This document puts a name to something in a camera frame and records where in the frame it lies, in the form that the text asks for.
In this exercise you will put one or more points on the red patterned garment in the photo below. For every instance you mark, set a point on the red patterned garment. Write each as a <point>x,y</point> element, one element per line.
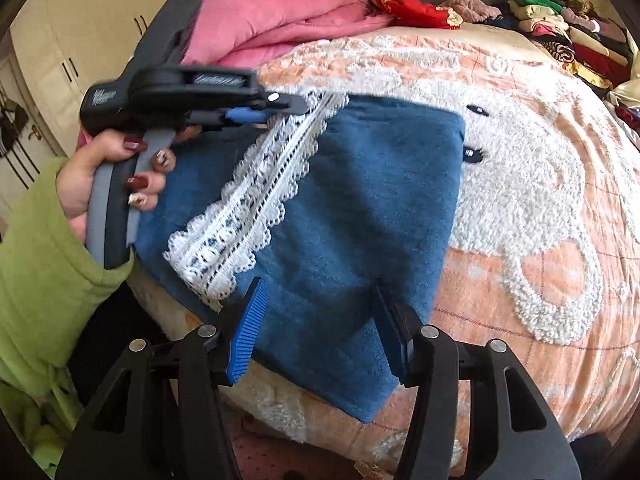
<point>420,10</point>

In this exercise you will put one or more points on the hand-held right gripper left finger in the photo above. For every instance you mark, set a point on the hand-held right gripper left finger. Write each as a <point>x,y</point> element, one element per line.
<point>246,340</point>

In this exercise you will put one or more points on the light green garment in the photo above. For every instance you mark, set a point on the light green garment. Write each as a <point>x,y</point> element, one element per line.
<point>40,430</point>

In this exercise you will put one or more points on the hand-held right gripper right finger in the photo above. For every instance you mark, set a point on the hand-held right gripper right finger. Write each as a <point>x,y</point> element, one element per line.
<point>397,345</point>

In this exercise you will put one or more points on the cream curtain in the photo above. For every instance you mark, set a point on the cream curtain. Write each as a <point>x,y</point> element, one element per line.
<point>627,95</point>

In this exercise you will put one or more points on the pink duvet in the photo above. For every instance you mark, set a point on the pink duvet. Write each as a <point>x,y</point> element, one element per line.
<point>280,20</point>

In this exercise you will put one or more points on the pink dotted mat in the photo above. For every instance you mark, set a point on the pink dotted mat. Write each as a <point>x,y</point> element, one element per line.
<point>280,460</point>

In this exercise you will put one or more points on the mauve fluffy garment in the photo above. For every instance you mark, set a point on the mauve fluffy garment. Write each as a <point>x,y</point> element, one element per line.
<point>470,5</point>

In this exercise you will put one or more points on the pile of folded clothes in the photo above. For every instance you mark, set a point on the pile of folded clothes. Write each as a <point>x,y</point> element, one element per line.
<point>575,40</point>

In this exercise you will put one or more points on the purple cloth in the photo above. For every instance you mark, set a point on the purple cloth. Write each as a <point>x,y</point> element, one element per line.
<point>631,117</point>

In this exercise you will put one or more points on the person's left forearm green sleeve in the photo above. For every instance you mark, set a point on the person's left forearm green sleeve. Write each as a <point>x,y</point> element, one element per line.
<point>40,270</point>

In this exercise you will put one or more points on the blue denim pants lace trim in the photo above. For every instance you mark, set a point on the blue denim pants lace trim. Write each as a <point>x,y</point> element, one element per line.
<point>360,210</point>

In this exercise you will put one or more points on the person's left hand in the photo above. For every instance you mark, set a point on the person's left hand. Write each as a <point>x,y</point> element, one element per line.
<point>75,185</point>

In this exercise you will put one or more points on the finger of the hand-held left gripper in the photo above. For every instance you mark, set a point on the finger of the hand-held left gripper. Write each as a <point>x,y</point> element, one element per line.
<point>240,117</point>
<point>285,102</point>

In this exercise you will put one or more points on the peach tufted bedspread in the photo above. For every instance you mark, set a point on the peach tufted bedspread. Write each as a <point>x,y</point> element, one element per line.
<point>540,170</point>

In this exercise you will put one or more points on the cream wardrobe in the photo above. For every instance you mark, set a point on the cream wardrobe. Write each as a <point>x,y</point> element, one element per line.
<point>100,10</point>

